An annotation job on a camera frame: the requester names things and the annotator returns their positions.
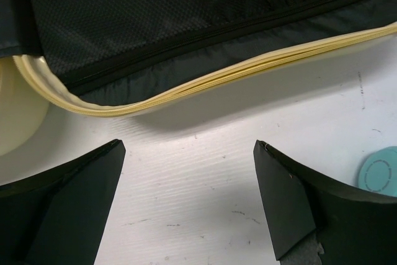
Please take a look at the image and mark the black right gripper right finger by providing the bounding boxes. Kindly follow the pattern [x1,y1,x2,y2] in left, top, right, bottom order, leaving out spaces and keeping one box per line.
[254,141,396,265]

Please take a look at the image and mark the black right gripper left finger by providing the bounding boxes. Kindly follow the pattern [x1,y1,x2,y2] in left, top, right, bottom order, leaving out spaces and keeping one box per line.
[1,140,125,265]

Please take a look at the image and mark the teal cat-ear headphones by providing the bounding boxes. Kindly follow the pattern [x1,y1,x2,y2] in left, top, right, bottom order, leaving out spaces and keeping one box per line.
[357,146,396,197]

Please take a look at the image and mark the yellow hard-shell suitcase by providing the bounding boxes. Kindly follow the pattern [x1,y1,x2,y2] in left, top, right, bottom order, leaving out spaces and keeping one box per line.
[1,0,396,153]

